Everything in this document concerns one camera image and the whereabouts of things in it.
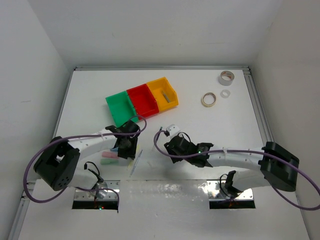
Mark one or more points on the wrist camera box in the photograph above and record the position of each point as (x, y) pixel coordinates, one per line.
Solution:
(132, 154)
(172, 131)

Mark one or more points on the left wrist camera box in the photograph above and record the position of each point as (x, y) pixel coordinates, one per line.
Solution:
(132, 154)

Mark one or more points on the blue eraser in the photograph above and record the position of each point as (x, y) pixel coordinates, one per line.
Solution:
(114, 150)

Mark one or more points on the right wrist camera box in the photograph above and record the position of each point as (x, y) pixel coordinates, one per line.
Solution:
(172, 131)

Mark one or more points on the blue pen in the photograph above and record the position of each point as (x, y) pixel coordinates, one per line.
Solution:
(135, 163)

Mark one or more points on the green plastic bin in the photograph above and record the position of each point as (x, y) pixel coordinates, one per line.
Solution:
(121, 108)

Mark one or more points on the green eraser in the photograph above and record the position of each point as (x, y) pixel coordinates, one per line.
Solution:
(106, 161)

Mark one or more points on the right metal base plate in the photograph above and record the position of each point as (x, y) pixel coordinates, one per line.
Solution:
(215, 193)

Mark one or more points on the yellow plastic bin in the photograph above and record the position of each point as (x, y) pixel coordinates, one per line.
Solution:
(157, 87)

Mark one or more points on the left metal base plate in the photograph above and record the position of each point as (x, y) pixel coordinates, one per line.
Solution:
(108, 190)

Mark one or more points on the red plastic bin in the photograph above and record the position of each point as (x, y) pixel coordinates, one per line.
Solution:
(143, 101)

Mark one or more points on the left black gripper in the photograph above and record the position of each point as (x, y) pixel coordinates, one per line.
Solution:
(121, 153)

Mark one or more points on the large white tape roll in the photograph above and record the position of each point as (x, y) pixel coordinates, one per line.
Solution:
(226, 78)

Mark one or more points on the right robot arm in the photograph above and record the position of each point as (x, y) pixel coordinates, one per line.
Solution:
(270, 166)

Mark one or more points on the pink eraser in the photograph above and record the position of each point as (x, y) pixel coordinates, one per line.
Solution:
(109, 155)

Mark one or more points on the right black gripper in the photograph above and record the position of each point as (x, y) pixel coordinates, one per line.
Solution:
(172, 152)

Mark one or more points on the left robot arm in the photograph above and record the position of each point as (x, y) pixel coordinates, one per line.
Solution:
(59, 165)

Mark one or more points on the metal base plate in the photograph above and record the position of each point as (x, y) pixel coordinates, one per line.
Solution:
(215, 193)
(108, 190)

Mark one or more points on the small white tape roll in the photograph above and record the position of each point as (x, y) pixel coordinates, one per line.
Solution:
(225, 93)

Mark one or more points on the yellow pen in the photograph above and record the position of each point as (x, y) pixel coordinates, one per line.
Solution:
(131, 163)

